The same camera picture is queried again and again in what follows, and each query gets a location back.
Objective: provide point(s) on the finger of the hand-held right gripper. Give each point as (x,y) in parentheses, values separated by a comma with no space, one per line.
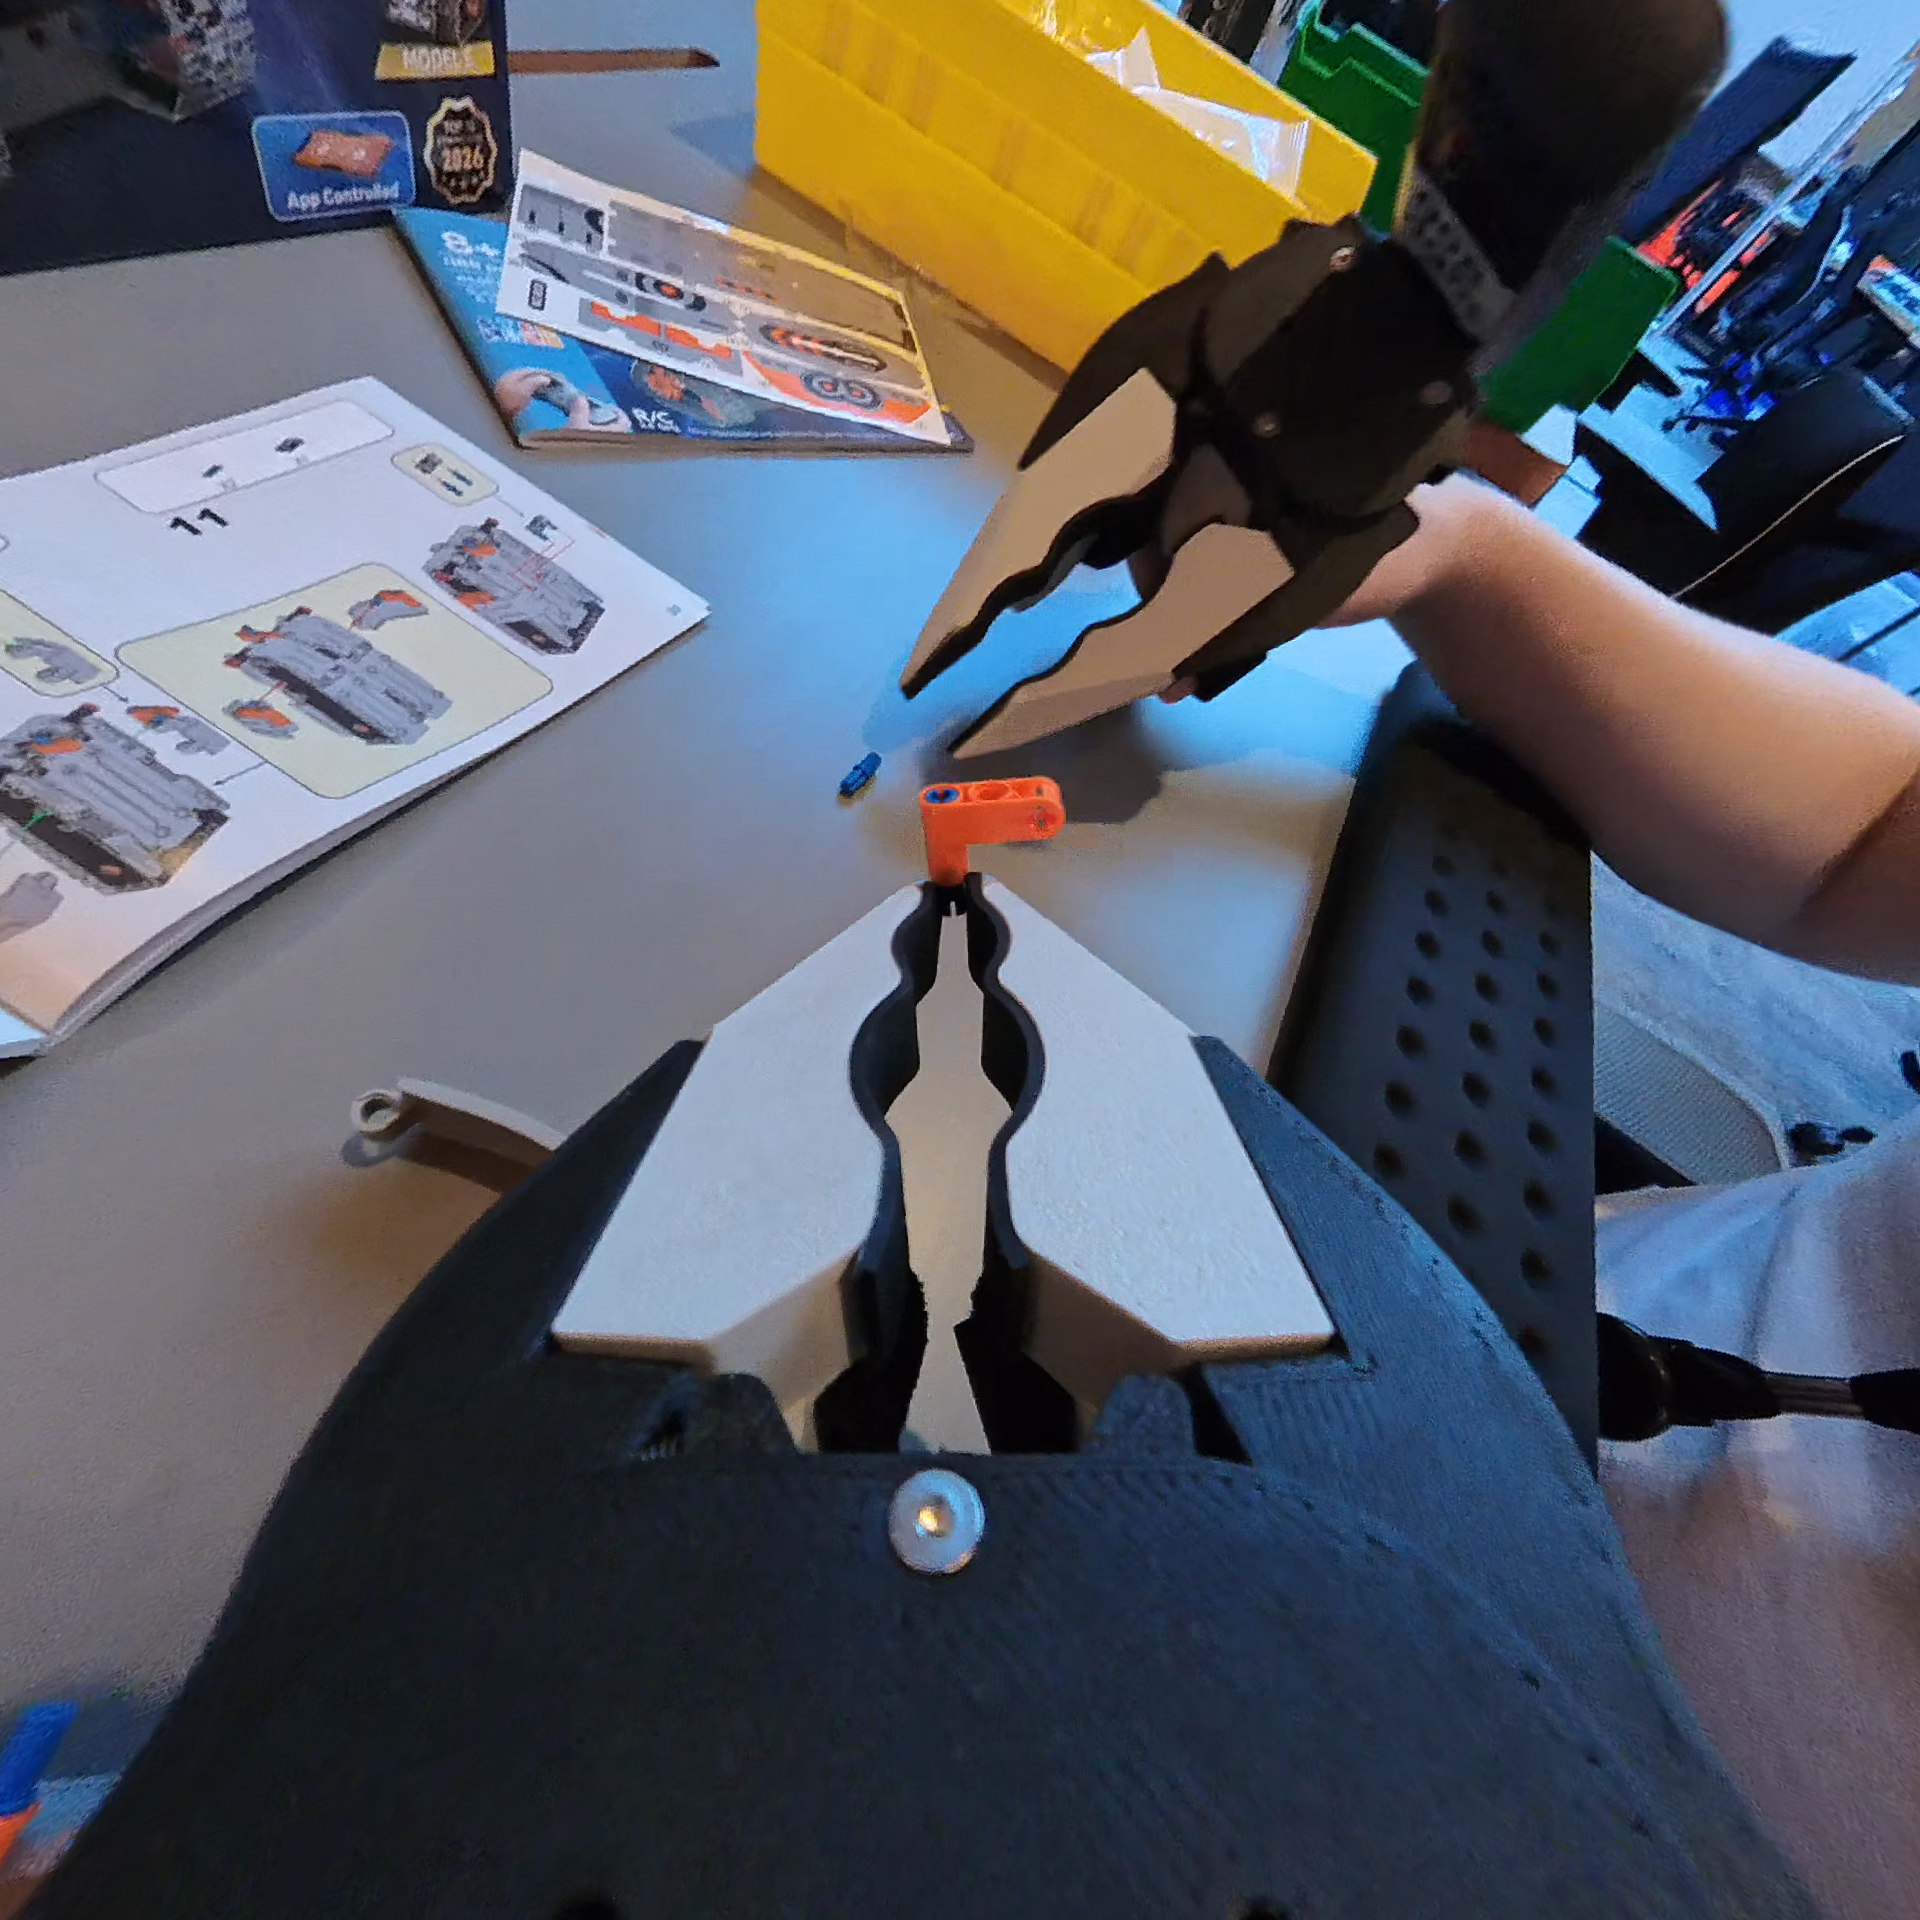
(1081,451)
(1186,616)

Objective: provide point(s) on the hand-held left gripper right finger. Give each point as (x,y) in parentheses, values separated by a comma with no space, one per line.
(1156,1200)

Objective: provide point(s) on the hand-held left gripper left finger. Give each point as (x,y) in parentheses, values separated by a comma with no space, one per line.
(751,1200)

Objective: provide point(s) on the grey curved panel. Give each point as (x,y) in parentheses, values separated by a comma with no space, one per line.
(465,1118)

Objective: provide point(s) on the person's right forearm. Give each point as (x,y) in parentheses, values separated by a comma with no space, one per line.
(1652,705)

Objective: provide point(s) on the grey desk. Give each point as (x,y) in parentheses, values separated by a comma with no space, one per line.
(676,781)

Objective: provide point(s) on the green storage bin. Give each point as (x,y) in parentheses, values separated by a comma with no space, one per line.
(1590,329)

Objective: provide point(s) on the clear plastic bag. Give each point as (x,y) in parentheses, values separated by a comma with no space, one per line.
(1201,107)

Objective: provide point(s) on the yellow storage bin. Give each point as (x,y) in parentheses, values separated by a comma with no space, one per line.
(931,150)

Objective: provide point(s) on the black perforated chair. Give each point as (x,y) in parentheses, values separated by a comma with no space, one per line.
(1441,960)

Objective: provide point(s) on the robot sticker sheet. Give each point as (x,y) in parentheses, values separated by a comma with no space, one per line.
(676,270)

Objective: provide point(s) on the black office chair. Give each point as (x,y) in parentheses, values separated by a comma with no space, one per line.
(1801,451)

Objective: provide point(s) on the brown strip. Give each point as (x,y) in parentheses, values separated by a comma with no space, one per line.
(601,60)

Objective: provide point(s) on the open instruction booklet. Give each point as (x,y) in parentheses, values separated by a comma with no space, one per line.
(347,464)

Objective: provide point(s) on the person's grey clothing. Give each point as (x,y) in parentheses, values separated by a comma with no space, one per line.
(1771,1652)

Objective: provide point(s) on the blue robot kit box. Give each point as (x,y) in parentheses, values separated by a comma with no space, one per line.
(300,77)

